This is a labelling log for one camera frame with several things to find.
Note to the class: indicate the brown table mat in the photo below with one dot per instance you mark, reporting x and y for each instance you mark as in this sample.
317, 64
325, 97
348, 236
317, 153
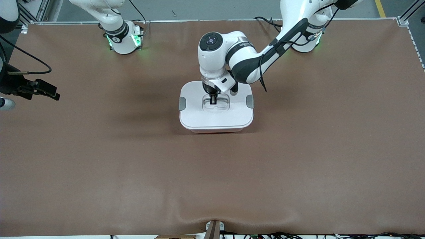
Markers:
99, 166

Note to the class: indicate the pink plastic storage box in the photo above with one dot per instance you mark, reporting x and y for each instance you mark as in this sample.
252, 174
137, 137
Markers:
215, 131

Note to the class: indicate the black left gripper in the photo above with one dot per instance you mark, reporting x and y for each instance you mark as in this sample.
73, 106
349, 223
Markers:
209, 88

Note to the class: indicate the aluminium frame post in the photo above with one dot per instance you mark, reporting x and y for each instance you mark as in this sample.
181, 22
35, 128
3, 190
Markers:
410, 13
33, 11

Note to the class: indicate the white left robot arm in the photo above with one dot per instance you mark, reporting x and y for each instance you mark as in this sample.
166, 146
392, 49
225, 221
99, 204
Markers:
212, 59

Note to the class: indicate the white box lid grey latches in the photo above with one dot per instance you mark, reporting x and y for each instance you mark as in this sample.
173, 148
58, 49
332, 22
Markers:
199, 116

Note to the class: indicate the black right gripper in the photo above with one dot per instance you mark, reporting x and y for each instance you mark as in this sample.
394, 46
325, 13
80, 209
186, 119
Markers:
10, 84

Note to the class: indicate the wooden board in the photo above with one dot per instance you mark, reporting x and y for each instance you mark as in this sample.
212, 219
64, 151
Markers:
176, 237

